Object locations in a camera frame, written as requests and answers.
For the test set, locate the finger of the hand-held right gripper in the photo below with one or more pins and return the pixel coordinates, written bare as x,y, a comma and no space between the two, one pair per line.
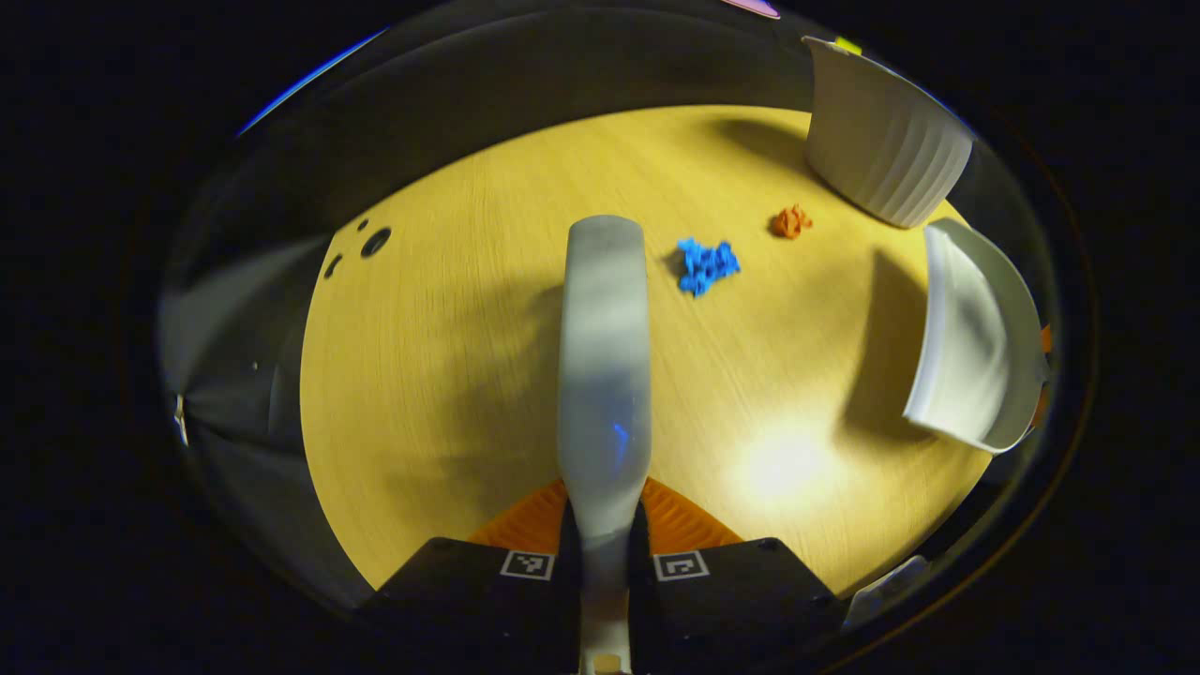
1041,405
1046,339

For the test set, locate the blue paper scrap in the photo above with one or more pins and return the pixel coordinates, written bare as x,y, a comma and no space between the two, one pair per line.
703,267

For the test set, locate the orange paper scrap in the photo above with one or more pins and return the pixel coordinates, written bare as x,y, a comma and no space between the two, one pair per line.
790,223

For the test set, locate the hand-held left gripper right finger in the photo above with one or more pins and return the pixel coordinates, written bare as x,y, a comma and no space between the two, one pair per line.
731,609

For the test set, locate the white cloth clip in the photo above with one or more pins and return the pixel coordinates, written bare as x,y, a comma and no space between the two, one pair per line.
180,419

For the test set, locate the white dustpan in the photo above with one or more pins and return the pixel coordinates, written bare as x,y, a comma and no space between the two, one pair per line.
975,347

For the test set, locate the white ribbed garbage bin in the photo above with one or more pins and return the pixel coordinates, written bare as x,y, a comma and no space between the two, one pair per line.
881,141

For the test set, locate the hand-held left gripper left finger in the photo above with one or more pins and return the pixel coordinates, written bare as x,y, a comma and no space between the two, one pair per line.
469,609

